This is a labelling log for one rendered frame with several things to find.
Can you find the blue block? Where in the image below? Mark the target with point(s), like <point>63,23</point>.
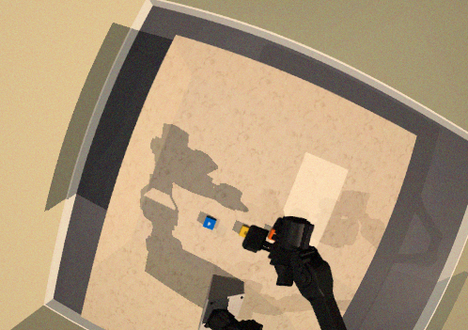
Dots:
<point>209,222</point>

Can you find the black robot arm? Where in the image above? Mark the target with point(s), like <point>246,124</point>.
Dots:
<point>313,279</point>

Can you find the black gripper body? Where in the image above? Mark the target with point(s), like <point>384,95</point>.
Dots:
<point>254,240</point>

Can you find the yellow block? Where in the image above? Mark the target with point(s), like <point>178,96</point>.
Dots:
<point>243,230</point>

